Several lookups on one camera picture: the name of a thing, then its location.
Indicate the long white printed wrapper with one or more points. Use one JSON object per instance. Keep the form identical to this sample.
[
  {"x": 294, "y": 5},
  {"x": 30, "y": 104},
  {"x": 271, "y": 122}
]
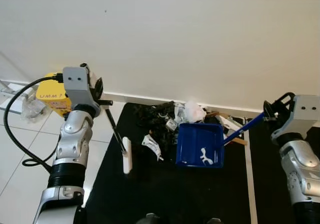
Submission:
[{"x": 151, "y": 146}]

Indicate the small white crumpled wrapper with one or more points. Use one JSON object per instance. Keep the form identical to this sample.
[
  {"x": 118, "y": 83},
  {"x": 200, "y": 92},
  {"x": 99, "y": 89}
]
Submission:
[{"x": 171, "y": 124}]

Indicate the black shredded rubbish pile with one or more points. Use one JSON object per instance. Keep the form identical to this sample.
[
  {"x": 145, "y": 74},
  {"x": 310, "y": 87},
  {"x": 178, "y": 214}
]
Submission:
[{"x": 155, "y": 119}]

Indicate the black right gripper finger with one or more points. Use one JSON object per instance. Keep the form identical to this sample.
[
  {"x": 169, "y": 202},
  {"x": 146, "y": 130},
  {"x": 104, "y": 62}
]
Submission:
[{"x": 269, "y": 111}]

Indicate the yellow printed box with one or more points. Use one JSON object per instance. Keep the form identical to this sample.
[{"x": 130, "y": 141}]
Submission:
[{"x": 50, "y": 97}]

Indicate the clear crumpled plastic bag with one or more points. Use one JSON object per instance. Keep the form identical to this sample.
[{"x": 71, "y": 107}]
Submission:
[{"x": 34, "y": 110}]

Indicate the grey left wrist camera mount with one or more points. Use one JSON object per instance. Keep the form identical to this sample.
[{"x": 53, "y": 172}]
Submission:
[{"x": 77, "y": 87}]

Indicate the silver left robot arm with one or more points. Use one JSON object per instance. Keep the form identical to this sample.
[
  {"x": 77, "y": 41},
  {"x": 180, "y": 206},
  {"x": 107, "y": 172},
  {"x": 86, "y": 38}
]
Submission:
[{"x": 75, "y": 134}]

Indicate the light wooden stick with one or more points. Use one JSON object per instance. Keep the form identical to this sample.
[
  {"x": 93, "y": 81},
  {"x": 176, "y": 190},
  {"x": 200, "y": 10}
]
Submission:
[{"x": 239, "y": 140}]

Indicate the white crumpled paper ball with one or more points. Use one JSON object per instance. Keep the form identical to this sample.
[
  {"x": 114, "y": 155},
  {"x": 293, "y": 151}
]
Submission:
[{"x": 195, "y": 112}]

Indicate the large black floor mat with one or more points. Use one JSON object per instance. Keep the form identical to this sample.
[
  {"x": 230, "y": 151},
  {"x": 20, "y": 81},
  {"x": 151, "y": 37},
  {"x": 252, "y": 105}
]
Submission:
[{"x": 165, "y": 194}]

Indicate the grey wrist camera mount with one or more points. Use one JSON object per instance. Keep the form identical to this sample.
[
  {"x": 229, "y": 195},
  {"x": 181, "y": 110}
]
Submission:
[
  {"x": 77, "y": 87},
  {"x": 302, "y": 111}
]

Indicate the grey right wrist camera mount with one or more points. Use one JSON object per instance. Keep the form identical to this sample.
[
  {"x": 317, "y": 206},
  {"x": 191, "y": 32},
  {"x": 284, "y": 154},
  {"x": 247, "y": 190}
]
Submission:
[{"x": 302, "y": 111}]

